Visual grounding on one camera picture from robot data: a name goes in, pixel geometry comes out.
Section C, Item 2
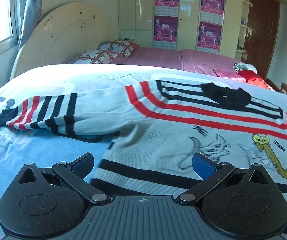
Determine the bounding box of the purple poster lower left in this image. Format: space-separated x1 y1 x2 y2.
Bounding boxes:
153 15 178 50

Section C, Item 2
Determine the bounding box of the magenta folded garment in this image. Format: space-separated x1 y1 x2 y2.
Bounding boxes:
213 69 246 83

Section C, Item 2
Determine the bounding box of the blue grey curtain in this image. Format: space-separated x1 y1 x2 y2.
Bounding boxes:
18 0 42 49

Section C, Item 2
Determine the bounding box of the black white patterned garment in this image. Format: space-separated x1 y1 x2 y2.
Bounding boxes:
234 62 257 73

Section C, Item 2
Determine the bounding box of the cream glossy wardrobe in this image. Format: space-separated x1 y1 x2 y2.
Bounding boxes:
119 0 243 57

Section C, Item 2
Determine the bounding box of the brown wooden door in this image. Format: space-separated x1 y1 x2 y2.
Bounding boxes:
242 0 280 79

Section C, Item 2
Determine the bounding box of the pink checked blanket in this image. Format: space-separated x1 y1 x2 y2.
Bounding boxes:
112 48 238 76

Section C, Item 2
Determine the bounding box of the red garment on bed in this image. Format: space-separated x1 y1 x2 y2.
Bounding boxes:
237 70 273 90

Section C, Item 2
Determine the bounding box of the purple poster upper right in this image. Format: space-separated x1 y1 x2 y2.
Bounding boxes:
200 0 225 25

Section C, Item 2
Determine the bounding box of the patterned pillow near headboard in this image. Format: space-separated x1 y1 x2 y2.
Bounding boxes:
71 50 117 64

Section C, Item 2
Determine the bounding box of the patterned pillow far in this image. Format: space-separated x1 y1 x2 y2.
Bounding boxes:
98 40 141 57

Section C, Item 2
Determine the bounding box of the cream rounded headboard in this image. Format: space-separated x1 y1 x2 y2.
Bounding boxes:
10 2 118 79

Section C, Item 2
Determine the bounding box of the purple poster lower right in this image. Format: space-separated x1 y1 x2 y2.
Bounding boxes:
196 21 222 54

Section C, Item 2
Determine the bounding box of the light blue patterned bedsheet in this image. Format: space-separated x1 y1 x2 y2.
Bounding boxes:
0 64 286 239

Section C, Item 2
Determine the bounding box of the white striped knit sweater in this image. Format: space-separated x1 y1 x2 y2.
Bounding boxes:
0 79 287 239

